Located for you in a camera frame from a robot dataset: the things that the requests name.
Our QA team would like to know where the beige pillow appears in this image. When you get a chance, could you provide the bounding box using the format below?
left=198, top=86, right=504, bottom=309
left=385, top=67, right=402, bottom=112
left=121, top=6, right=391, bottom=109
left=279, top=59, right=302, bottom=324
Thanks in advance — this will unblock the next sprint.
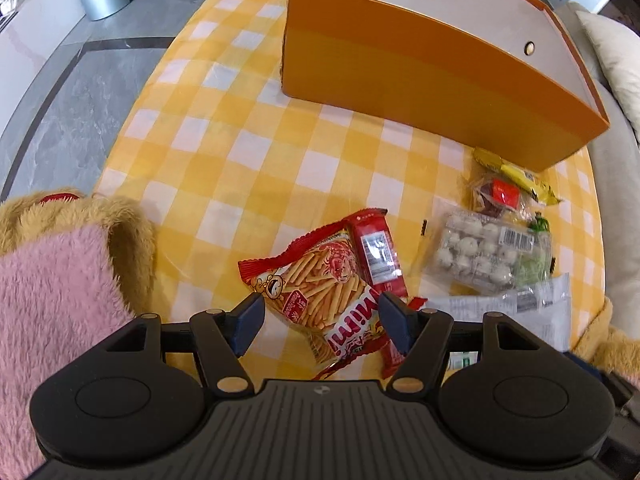
left=575, top=10, right=640, bottom=132

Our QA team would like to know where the brown plush cloth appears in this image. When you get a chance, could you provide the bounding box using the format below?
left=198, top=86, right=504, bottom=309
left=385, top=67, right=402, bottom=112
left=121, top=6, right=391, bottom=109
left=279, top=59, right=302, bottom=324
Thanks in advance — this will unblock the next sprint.
left=569, top=295, right=640, bottom=387
left=0, top=189, right=160, bottom=322

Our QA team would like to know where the pink fuzzy blanket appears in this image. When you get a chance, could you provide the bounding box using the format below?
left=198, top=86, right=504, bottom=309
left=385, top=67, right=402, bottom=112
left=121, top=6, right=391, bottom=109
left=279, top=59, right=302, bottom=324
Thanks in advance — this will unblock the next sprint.
left=0, top=222, right=137, bottom=480

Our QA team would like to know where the red wafer bar packet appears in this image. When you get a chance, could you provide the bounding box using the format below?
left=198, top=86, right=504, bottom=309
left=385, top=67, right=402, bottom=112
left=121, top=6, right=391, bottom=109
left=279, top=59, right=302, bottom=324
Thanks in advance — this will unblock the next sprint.
left=346, top=208, right=408, bottom=297

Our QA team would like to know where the clear tray of white balls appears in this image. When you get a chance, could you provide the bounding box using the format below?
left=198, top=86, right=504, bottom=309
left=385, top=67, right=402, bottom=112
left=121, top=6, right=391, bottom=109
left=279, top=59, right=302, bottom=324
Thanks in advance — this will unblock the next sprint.
left=425, top=209, right=553, bottom=295

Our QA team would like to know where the red fries snack bag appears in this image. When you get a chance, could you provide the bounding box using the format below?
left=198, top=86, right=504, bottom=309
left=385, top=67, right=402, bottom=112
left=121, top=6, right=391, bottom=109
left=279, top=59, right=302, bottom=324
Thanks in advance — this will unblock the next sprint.
left=237, top=227, right=396, bottom=381

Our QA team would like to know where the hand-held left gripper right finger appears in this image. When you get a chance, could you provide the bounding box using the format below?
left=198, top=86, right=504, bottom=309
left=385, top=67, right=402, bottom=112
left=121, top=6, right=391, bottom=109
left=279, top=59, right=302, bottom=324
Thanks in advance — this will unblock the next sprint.
left=378, top=292, right=546, bottom=397

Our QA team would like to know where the yellow snack packet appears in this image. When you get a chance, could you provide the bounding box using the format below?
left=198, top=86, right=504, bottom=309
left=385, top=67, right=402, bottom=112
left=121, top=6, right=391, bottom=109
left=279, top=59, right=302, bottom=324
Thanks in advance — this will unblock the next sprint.
left=473, top=147, right=562, bottom=206

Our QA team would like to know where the beige sofa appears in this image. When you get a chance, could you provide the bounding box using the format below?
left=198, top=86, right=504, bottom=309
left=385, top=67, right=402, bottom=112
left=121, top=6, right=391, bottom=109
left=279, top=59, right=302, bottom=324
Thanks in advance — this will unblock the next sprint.
left=554, top=2, right=640, bottom=361

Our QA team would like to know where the orange cardboard box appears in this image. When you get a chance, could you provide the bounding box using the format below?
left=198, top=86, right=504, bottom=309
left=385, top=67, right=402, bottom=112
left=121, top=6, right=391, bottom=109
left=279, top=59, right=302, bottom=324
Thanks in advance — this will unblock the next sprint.
left=280, top=0, right=612, bottom=173

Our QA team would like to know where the clear packet with red sweet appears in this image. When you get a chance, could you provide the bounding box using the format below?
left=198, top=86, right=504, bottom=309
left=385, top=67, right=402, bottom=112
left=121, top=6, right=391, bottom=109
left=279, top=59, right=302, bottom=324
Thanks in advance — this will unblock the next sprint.
left=469, top=172, right=532, bottom=220

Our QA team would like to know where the white clear snack packet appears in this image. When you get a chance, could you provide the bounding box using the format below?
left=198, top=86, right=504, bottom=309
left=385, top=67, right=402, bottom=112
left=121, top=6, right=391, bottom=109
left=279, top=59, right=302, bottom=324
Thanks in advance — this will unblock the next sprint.
left=425, top=274, right=572, bottom=352

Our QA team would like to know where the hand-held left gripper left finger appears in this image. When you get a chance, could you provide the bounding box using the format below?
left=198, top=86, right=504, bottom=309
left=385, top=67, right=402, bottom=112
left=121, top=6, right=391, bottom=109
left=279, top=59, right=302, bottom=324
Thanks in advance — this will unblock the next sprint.
left=95, top=292, right=266, bottom=399

